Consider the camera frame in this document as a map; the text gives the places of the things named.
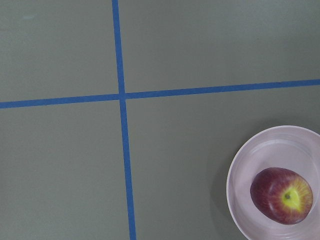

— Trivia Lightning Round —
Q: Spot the pink plate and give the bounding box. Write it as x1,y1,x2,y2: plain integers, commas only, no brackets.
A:
226,125,320,240

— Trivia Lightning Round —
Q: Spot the red yellow apple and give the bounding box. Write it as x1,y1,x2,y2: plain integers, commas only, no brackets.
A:
250,167,314,225

